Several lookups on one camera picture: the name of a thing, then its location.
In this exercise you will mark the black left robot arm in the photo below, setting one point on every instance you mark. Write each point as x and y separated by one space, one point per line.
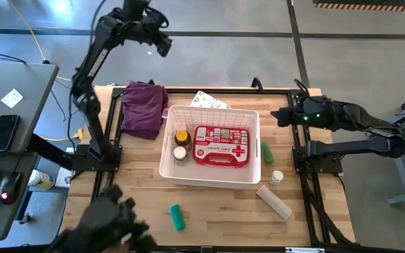
97 63

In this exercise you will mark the white printed sheet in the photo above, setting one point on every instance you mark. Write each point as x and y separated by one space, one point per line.
63 177

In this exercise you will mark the black computer mouse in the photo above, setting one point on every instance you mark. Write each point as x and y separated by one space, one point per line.
10 188

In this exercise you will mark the white can with yellow label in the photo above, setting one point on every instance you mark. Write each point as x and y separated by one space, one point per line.
40 180

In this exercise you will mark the black aluminium table frame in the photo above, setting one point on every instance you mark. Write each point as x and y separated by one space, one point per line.
276 92

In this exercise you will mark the small white pill bottle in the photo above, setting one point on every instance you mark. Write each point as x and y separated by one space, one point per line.
276 177

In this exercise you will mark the black mat with hazard stripe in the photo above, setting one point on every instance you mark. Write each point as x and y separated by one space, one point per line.
371 3

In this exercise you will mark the white perforated plastic basket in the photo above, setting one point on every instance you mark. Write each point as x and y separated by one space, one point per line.
206 179

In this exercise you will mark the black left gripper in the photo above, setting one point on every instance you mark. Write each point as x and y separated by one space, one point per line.
151 28

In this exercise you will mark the bright green bandage roll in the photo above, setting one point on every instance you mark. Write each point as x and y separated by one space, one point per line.
267 152

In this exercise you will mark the black arched bracket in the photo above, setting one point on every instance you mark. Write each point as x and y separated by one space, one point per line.
150 82
257 84

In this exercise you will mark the black smartphone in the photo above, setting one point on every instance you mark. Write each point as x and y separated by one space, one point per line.
3 133

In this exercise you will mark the amber bottle with yellow lid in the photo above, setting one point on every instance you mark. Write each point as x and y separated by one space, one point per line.
182 137

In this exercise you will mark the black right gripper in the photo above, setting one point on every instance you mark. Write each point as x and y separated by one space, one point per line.
311 112

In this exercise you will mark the silver metal bracket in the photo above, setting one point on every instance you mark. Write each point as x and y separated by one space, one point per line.
304 250

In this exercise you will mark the grey office desk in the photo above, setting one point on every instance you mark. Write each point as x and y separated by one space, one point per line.
12 133

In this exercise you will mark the purple folded cloth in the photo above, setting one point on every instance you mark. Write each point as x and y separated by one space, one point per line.
142 109

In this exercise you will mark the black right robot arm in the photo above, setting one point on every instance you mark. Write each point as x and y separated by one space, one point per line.
364 117

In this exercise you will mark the beige gauze roll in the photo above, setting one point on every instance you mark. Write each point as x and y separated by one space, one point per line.
274 202

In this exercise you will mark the teal bandage roll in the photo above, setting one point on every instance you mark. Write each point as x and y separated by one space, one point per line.
178 218

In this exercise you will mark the red first aid kit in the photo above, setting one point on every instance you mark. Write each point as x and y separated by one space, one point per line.
220 154

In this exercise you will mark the clear bottle with white lid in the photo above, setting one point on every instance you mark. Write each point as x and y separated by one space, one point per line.
180 154

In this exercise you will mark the black desk foot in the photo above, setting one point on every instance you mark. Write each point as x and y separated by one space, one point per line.
48 150

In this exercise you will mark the white paper note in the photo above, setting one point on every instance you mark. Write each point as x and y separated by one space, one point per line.
11 98

